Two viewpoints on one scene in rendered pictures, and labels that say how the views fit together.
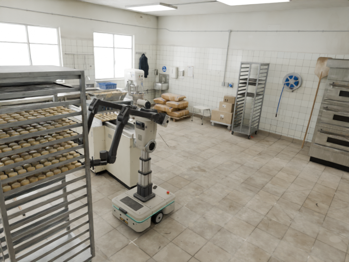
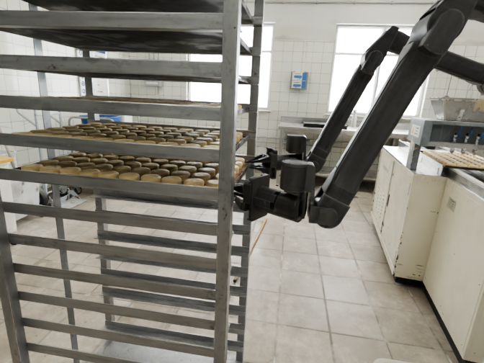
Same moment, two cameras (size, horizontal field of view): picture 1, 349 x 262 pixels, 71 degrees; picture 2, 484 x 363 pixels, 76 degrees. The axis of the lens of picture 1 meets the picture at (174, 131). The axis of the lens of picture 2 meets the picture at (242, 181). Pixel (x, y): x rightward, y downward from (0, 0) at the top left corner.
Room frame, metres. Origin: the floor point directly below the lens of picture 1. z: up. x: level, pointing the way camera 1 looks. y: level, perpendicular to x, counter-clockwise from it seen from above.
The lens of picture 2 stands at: (1.49, 0.12, 1.27)
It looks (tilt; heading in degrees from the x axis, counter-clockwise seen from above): 16 degrees down; 59
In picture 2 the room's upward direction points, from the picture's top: 3 degrees clockwise
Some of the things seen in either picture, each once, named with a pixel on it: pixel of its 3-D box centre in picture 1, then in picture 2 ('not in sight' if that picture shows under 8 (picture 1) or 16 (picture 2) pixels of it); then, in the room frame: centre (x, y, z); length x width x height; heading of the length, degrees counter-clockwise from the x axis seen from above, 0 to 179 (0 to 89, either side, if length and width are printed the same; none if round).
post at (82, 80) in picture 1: (88, 175); (225, 230); (1.79, 0.69, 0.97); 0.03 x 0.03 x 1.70; 51
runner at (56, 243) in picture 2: (50, 199); (111, 248); (1.57, 0.91, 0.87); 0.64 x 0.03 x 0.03; 141
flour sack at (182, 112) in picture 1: (178, 112); not in sight; (7.30, -0.09, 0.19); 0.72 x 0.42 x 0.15; 145
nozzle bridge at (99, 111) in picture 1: (108, 110); (472, 148); (3.80, 1.07, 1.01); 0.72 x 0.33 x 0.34; 135
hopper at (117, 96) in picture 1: (108, 95); (482, 111); (3.80, 1.07, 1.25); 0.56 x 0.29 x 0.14; 135
